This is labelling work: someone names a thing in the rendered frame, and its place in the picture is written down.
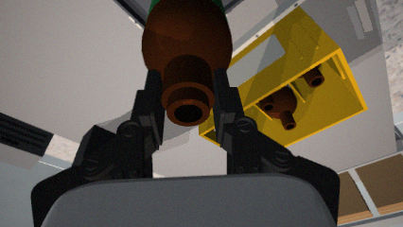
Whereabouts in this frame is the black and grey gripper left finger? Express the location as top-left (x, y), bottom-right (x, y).
top-left (30, 70), bottom-right (166, 227)

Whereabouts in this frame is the yellow translucent crate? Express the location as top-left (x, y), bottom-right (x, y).
top-left (226, 6), bottom-right (368, 147)

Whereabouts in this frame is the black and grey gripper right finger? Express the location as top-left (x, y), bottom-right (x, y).
top-left (213, 68), bottom-right (341, 225)

